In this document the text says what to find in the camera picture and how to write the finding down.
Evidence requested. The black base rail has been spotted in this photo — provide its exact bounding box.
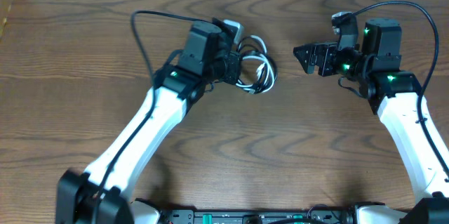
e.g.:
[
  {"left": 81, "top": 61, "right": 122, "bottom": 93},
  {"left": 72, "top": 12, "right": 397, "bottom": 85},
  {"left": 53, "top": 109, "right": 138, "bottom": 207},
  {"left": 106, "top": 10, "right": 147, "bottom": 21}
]
[{"left": 133, "top": 202, "right": 358, "bottom": 224}]

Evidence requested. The white usb cable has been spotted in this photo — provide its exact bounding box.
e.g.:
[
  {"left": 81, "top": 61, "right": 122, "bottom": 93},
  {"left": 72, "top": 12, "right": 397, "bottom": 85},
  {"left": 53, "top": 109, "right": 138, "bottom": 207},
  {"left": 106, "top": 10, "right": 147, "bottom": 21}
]
[{"left": 235, "top": 34, "right": 275, "bottom": 94}]

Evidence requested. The black usb cable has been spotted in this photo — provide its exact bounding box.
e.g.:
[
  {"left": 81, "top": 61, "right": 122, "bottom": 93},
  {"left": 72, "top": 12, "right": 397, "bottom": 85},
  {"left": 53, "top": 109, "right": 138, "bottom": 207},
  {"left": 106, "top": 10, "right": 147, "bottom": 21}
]
[{"left": 236, "top": 43, "right": 279, "bottom": 95}]

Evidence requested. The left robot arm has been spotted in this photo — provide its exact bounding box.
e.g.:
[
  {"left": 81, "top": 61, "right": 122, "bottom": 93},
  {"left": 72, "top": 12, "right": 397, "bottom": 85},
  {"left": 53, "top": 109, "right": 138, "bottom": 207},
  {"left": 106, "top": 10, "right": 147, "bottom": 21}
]
[{"left": 55, "top": 19, "right": 243, "bottom": 224}]

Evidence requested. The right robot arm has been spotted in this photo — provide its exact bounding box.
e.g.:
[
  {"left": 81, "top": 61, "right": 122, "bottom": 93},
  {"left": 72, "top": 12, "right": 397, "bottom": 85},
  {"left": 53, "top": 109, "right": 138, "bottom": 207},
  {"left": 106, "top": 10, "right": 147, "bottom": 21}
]
[{"left": 293, "top": 13, "right": 448, "bottom": 223}]

